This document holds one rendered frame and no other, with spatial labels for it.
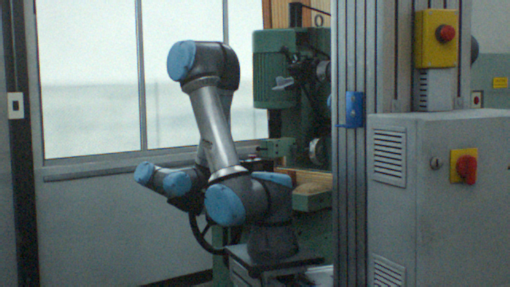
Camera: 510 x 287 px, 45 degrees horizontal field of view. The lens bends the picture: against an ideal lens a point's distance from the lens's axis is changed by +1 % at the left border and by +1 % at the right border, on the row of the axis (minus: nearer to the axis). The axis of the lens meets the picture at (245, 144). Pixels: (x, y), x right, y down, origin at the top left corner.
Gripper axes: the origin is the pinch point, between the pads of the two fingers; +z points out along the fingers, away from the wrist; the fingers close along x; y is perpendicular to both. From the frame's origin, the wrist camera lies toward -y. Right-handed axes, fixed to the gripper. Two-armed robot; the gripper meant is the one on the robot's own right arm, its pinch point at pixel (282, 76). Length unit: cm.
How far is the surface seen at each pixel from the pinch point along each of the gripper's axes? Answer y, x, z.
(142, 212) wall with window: -81, 27, 144
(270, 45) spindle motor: 8.1, -8.9, 7.5
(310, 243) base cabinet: -50, 39, -10
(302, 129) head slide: -27.7, 0.7, 5.4
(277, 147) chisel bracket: -25.1, 13.5, 8.7
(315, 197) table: -30.3, 30.8, -18.4
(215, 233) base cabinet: -43, 48, 31
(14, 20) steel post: 46, 8, 147
